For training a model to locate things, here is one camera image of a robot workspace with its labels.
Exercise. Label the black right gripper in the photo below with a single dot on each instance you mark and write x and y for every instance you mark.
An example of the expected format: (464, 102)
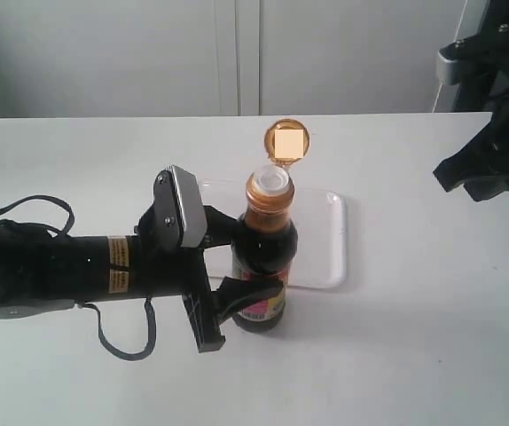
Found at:
(481, 166)

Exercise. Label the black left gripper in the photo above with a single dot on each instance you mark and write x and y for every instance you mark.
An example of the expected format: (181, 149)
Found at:
(169, 269)

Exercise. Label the dark soy sauce bottle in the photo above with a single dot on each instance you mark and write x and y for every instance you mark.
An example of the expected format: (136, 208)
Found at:
(267, 238)

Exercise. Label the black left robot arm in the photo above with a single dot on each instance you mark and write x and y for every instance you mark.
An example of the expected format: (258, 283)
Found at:
(46, 269)

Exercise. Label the white rectangular plastic tray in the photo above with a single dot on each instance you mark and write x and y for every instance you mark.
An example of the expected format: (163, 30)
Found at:
(320, 218)

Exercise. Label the white cabinet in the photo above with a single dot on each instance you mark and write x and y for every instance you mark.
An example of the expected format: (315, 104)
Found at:
(187, 58)

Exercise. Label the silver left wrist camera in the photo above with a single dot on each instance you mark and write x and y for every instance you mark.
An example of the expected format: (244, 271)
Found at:
(190, 205)

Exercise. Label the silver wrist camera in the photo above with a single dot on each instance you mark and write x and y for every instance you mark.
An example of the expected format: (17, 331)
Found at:
(451, 71)
(190, 205)

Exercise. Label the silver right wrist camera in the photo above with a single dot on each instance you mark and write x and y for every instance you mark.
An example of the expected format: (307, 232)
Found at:
(451, 71)

